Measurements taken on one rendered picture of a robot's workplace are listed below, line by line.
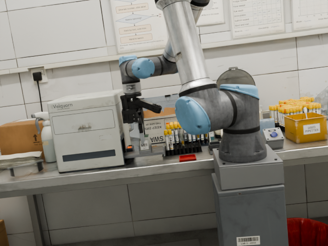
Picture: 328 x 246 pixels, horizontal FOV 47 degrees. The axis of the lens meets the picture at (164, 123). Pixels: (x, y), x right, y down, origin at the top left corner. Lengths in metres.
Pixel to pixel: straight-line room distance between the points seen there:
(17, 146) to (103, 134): 0.62
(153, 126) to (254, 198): 0.79
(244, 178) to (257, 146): 0.11
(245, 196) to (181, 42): 0.50
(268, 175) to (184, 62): 0.42
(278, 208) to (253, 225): 0.09
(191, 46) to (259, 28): 1.11
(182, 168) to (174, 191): 0.76
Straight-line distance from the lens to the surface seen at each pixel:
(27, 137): 2.01
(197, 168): 1.51
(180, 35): 1.11
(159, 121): 1.81
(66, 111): 1.56
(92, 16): 2.19
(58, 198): 2.39
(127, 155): 1.56
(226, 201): 1.17
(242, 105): 1.13
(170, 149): 1.63
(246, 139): 1.16
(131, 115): 1.53
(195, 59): 1.10
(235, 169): 1.15
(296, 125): 1.63
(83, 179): 1.57
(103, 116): 1.53
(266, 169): 1.17
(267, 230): 1.23
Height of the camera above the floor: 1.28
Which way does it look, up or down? 9 degrees down
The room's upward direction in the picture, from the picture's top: 7 degrees counter-clockwise
